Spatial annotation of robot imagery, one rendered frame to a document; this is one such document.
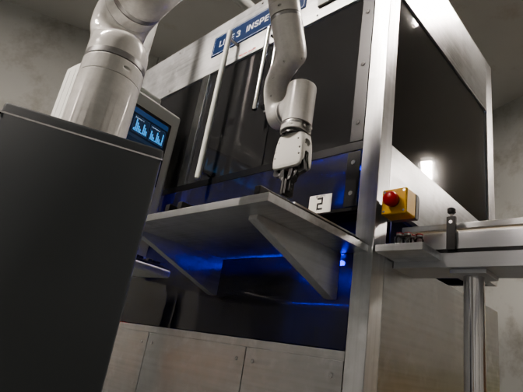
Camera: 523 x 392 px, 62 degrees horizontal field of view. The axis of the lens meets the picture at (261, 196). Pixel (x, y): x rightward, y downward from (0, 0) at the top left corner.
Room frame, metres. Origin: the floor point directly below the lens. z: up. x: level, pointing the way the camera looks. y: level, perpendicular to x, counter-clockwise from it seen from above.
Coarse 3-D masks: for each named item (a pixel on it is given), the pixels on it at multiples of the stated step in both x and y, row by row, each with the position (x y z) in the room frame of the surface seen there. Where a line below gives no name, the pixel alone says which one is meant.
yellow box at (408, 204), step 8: (384, 192) 1.10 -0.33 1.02; (400, 192) 1.06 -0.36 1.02; (408, 192) 1.06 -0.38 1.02; (400, 200) 1.06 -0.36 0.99; (408, 200) 1.06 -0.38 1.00; (416, 200) 1.09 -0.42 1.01; (384, 208) 1.09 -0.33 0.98; (392, 208) 1.08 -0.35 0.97; (400, 208) 1.06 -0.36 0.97; (408, 208) 1.06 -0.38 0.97; (416, 208) 1.09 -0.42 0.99; (384, 216) 1.11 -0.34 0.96; (392, 216) 1.10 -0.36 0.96; (400, 216) 1.09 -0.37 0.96; (408, 216) 1.08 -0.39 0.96; (416, 216) 1.09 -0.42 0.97
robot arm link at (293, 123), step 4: (288, 120) 1.02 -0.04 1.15; (292, 120) 1.02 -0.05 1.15; (296, 120) 1.01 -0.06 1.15; (300, 120) 1.01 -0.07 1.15; (284, 124) 1.03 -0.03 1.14; (288, 124) 1.02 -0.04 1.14; (292, 124) 1.01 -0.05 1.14; (296, 124) 1.01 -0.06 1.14; (300, 124) 1.01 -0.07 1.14; (304, 124) 1.02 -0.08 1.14; (308, 124) 1.03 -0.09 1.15; (280, 128) 1.05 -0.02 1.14; (284, 128) 1.03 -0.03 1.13; (288, 128) 1.03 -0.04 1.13; (292, 128) 1.03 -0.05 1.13; (296, 128) 1.02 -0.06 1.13; (300, 128) 1.02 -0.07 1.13; (304, 128) 1.02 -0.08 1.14; (308, 128) 1.03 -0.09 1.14; (280, 132) 1.06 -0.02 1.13; (308, 132) 1.04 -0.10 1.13
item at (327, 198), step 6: (312, 198) 1.28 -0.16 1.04; (324, 198) 1.25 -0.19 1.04; (330, 198) 1.23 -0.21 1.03; (312, 204) 1.28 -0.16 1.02; (324, 204) 1.25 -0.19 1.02; (330, 204) 1.23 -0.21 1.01; (312, 210) 1.28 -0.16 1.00; (318, 210) 1.26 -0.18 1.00; (324, 210) 1.25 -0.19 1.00; (330, 210) 1.23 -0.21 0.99
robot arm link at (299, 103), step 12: (288, 84) 1.04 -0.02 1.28; (300, 84) 1.01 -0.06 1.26; (312, 84) 1.02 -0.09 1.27; (288, 96) 1.03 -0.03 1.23; (300, 96) 1.01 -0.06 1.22; (312, 96) 1.03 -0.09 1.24; (288, 108) 1.03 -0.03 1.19; (300, 108) 1.01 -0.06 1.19; (312, 108) 1.03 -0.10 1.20; (312, 120) 1.04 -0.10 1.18
